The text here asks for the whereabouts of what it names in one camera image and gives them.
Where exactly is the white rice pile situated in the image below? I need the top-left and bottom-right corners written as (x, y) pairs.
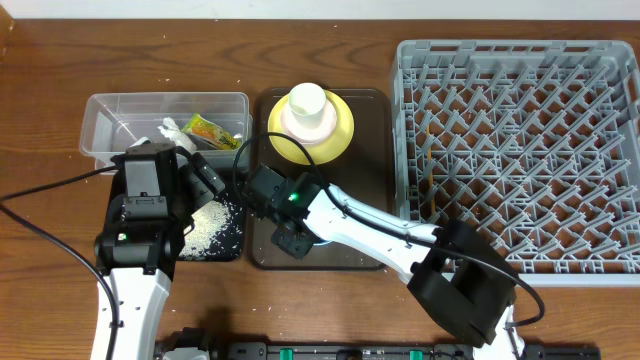
top-left (179, 200), bottom-right (244, 262)

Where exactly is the white tissue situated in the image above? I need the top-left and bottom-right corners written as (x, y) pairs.
top-left (158, 117), bottom-right (197, 153)

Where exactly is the green orange snack wrapper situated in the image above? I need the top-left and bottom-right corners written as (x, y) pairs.
top-left (181, 114), bottom-right (241, 150)

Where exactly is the pink bowl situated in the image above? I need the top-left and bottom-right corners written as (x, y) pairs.
top-left (280, 100), bottom-right (337, 145)

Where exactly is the white paper cup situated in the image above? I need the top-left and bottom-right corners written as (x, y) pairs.
top-left (288, 82), bottom-right (326, 128)

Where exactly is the wooden chopstick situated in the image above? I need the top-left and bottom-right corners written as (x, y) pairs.
top-left (429, 173), bottom-right (437, 214)
top-left (424, 126), bottom-right (432, 165)

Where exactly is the light blue bowl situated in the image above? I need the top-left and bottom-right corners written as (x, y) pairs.
top-left (313, 239), bottom-right (332, 246)

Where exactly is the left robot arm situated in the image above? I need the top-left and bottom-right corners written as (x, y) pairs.
top-left (91, 141), bottom-right (225, 359)

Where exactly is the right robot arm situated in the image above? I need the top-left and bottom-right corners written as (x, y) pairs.
top-left (241, 167), bottom-right (525, 359)

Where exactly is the clear plastic waste bin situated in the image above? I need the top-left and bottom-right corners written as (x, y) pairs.
top-left (79, 92), bottom-right (253, 172)

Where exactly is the grey dishwasher rack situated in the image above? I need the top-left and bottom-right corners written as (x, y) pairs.
top-left (390, 40), bottom-right (639, 287)

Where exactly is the black plastic tray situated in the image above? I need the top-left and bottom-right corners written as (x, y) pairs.
top-left (99, 168), bottom-right (250, 263)

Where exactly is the dark brown serving tray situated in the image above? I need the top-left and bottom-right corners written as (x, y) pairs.
top-left (246, 88), bottom-right (395, 271)

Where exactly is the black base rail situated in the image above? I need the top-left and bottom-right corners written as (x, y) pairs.
top-left (152, 328), bottom-right (601, 360)

